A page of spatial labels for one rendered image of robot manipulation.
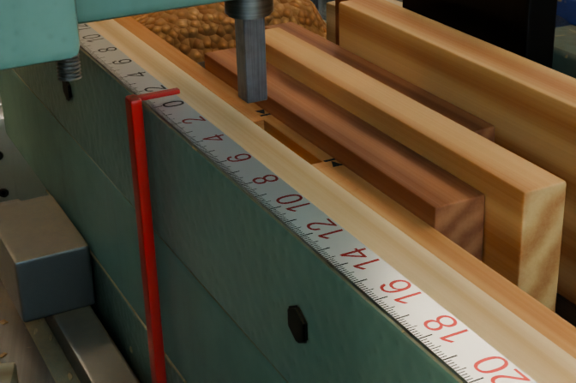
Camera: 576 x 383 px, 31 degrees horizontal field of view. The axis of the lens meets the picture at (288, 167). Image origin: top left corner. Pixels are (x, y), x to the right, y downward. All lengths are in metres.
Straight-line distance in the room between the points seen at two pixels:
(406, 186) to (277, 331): 0.07
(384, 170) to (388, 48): 0.10
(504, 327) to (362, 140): 0.13
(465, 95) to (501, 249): 0.08
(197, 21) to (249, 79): 0.22
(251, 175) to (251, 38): 0.09
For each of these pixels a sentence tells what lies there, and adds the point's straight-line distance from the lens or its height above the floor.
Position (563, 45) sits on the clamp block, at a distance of 0.46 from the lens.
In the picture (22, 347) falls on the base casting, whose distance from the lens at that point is 0.55.
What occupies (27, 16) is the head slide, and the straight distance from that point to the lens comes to 0.31.
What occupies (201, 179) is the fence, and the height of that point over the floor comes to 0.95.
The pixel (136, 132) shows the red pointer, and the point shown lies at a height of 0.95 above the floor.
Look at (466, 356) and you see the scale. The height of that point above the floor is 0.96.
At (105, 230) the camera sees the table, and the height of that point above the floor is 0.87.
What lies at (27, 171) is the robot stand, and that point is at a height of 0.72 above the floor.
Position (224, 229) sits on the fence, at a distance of 0.35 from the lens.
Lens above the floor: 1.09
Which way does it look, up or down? 24 degrees down
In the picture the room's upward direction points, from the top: 2 degrees counter-clockwise
